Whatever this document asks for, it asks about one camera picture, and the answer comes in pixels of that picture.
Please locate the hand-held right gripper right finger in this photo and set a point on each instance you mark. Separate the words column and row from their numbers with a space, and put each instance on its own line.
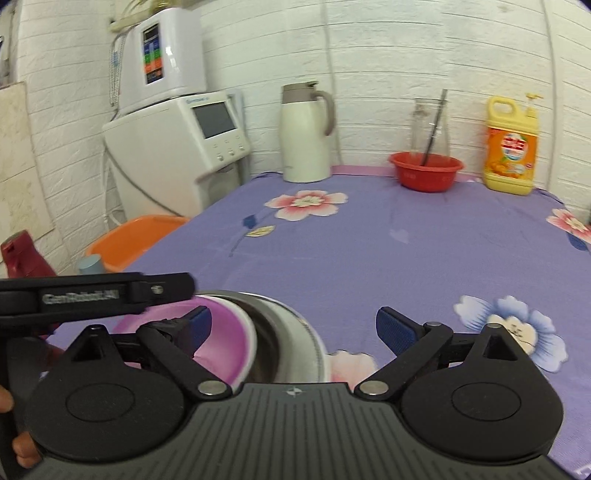
column 392, row 330

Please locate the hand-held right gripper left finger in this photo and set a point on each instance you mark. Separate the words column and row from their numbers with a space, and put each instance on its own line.
column 201, row 325

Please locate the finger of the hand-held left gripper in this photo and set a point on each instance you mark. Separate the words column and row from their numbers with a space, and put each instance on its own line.
column 171, row 286

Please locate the purple plastic bowl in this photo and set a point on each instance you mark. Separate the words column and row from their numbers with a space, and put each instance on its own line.
column 221, row 350

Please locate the stainless steel bowl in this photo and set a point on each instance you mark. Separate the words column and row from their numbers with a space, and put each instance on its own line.
column 272, row 337

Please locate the white plate with dark rim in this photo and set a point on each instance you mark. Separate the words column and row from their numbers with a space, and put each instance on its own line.
column 310, row 353

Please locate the person's left hand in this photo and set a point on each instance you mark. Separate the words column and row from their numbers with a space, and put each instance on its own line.
column 25, row 450

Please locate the grey blue cup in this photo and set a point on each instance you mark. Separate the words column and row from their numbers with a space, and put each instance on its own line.
column 88, row 264

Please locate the dark red bottle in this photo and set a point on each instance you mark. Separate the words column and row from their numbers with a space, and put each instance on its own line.
column 25, row 258

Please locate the orange plastic basin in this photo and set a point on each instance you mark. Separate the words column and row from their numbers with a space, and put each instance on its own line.
column 134, row 240

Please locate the purple floral tablecloth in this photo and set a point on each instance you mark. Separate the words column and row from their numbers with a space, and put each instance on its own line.
column 369, row 258

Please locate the white water dispenser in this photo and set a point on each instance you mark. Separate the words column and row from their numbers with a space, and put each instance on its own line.
column 161, row 157

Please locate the red plastic basket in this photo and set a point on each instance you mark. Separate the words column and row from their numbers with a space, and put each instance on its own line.
column 427, row 175

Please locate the cream thermos jug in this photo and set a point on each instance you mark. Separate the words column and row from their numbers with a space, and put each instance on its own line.
column 304, row 138

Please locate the clear glass carafe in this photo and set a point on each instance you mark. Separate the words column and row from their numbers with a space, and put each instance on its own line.
column 418, row 131

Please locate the black stirring stick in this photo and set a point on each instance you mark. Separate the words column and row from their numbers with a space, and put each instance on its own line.
column 434, row 131

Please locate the yellow detergent pump bottle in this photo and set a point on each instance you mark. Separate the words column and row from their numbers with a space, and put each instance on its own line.
column 510, row 157

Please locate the white water purifier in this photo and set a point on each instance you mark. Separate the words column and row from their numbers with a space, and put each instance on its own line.
column 180, row 55

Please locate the white wall pipe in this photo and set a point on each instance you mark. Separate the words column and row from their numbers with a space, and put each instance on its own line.
column 551, row 92

